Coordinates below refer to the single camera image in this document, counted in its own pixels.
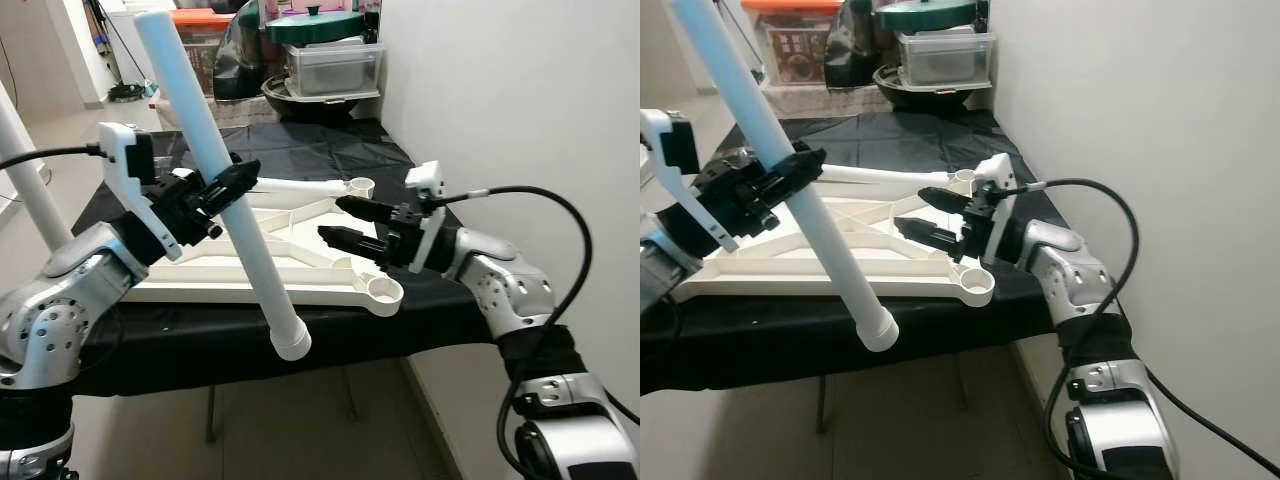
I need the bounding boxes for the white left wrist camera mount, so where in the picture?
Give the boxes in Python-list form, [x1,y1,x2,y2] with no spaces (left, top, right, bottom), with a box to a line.
[640,108,741,253]
[97,121,184,263]

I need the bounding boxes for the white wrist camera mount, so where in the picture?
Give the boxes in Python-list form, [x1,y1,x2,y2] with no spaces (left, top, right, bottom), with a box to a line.
[975,152,1023,266]
[404,159,449,275]
[640,108,741,253]
[97,121,184,263]

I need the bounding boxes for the white chest freezer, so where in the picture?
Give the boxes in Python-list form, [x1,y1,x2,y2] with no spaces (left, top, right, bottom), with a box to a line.
[103,8,151,86]

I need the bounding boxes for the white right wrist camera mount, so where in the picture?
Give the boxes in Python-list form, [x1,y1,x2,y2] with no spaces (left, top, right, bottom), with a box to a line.
[404,159,449,275]
[975,152,1023,266]

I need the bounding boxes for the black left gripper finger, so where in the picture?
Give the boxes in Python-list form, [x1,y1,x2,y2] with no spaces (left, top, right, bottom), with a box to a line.
[759,144,828,184]
[207,165,264,214]
[764,155,828,207]
[203,156,264,190]

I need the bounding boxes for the grey metal folding table frame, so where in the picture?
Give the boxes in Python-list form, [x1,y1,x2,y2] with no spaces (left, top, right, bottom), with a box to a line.
[813,355,969,434]

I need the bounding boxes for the black plastic bag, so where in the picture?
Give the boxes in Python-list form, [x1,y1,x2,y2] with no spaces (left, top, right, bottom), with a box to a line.
[211,12,269,101]
[828,0,903,89]

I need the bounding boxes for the clear plastic container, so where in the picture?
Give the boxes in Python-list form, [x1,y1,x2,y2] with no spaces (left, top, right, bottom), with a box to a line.
[284,40,386,99]
[897,30,997,88]

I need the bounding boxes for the green pot lid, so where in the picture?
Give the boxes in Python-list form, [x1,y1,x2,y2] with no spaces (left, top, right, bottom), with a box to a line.
[878,0,978,34]
[265,5,367,47]

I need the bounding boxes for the orange lidded storage box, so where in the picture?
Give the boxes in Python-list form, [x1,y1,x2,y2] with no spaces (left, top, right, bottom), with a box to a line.
[742,0,853,89]
[168,8,241,101]

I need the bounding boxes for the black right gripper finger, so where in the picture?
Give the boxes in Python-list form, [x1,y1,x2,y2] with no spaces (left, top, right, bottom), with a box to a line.
[334,194,408,228]
[916,184,983,218]
[317,225,393,268]
[892,216,968,264]

